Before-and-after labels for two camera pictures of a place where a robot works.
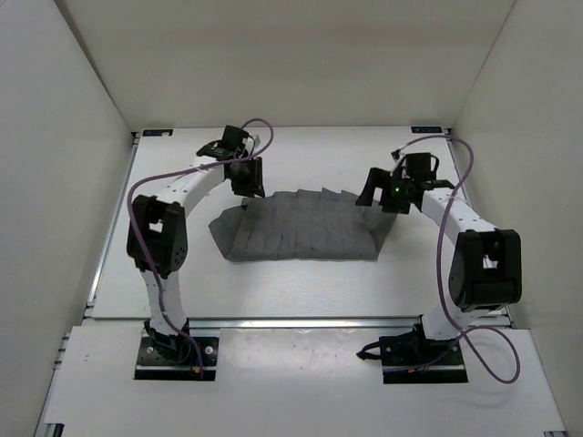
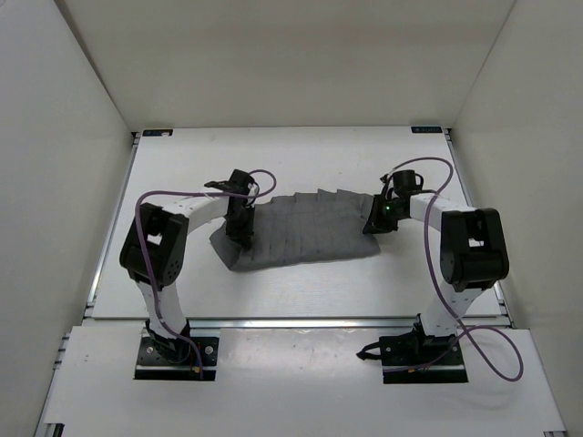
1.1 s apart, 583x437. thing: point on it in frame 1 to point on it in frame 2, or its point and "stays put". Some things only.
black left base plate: [176, 359] stays put
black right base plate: [412, 358] stays put
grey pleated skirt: [299, 225] stays put
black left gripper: [256, 185] to [242, 236]
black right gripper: [380, 178] to [375, 224]
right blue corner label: [429, 129] stays put
